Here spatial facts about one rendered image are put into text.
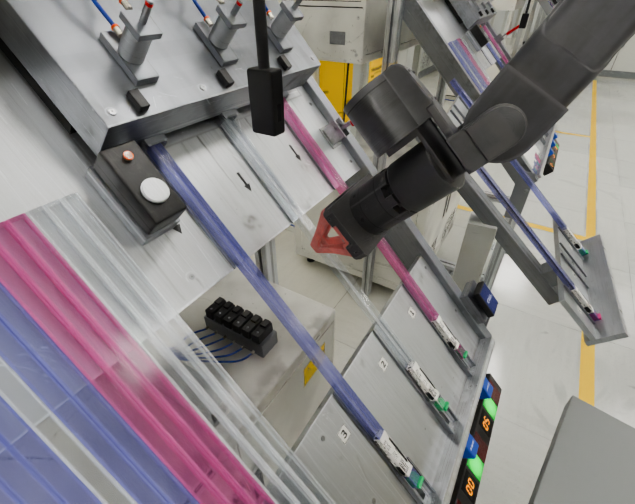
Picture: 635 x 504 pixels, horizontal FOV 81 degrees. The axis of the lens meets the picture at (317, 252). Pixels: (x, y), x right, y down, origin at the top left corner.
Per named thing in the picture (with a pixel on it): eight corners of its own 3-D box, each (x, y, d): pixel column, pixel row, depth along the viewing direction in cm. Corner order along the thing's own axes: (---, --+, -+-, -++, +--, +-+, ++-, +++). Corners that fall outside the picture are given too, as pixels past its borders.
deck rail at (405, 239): (461, 341, 71) (492, 335, 67) (459, 348, 70) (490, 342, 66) (231, 17, 62) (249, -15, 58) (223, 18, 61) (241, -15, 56)
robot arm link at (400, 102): (538, 132, 27) (525, 124, 35) (449, 0, 26) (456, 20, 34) (404, 217, 34) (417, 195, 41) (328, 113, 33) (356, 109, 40)
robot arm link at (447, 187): (465, 191, 32) (480, 170, 36) (419, 125, 31) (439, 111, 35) (404, 225, 37) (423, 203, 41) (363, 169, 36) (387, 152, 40)
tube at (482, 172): (592, 316, 71) (598, 315, 70) (593, 321, 70) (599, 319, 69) (428, 106, 63) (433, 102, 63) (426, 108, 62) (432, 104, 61)
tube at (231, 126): (440, 403, 53) (447, 403, 52) (438, 411, 52) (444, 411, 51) (218, 107, 46) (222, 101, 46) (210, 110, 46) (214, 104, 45)
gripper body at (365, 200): (318, 216, 39) (366, 180, 34) (359, 179, 46) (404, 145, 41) (355, 263, 40) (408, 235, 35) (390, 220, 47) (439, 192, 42)
